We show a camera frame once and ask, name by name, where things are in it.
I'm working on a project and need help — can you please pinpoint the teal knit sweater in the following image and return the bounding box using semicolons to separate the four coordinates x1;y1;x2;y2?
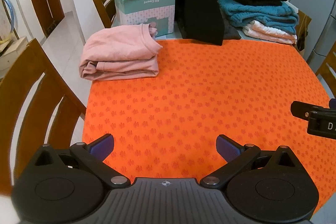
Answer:
217;0;300;34

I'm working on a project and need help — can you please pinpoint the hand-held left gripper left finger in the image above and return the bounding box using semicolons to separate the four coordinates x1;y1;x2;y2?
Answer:
34;134;131;189

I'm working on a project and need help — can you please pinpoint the black garment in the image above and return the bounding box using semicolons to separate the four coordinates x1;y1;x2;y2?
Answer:
175;0;226;46

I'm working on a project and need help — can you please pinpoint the white folded garment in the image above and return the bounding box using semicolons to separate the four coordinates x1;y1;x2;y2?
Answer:
242;20;298;45

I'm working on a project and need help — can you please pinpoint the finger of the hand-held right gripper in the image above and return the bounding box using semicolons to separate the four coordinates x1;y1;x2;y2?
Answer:
291;101;326;119

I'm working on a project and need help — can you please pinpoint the pink folded sweatshirt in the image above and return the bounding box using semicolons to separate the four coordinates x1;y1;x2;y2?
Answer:
79;24;163;81

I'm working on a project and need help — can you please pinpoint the brown cardboard box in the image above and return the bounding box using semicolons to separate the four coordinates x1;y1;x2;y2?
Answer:
294;10;313;56

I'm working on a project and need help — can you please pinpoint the wooden chair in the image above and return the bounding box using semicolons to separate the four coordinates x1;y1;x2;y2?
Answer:
0;38;87;188
91;0;117;29
315;49;336;98

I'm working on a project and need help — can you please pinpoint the orange patterned table mat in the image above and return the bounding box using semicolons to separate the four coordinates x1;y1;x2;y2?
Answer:
82;39;332;216

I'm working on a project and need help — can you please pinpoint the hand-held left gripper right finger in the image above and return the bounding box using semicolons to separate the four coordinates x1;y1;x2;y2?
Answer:
200;134;298;189

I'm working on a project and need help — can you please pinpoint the hula hoop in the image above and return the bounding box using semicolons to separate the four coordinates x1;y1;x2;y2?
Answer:
0;0;17;41

